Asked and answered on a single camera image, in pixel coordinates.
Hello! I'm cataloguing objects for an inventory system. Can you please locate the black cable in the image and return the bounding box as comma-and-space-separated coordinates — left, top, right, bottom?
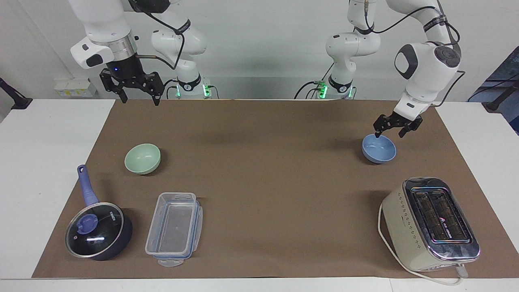
136, 8, 191, 71
363, 0, 463, 47
294, 61, 336, 100
430, 71, 466, 108
163, 79, 180, 100

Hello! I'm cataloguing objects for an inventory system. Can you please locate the cream and chrome toaster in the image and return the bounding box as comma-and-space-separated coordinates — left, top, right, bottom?
381, 177, 481, 273

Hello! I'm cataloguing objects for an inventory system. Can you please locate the green bowl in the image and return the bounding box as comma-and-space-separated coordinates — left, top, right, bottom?
124, 143, 161, 175

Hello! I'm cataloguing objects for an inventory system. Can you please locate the glass lid with blue knob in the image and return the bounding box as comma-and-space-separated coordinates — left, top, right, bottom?
65, 202, 124, 258

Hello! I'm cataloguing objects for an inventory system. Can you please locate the black stand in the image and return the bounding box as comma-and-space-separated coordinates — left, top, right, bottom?
0, 77, 33, 110
482, 79, 519, 113

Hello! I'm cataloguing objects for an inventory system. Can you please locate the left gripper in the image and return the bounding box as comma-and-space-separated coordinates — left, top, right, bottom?
373, 113, 423, 139

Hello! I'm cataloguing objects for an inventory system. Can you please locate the white toaster cord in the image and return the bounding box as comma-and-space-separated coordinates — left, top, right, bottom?
377, 202, 469, 287

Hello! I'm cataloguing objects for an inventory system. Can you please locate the clear plastic container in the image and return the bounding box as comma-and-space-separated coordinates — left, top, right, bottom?
145, 192, 204, 268

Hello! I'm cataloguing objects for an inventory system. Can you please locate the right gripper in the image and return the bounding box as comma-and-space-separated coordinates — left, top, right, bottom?
99, 55, 165, 107

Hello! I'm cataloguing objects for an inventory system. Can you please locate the blue bowl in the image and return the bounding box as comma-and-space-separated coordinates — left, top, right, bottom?
361, 134, 397, 165

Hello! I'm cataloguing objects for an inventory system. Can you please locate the dark saucepan with blue handle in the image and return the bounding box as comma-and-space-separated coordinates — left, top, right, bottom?
65, 164, 133, 261

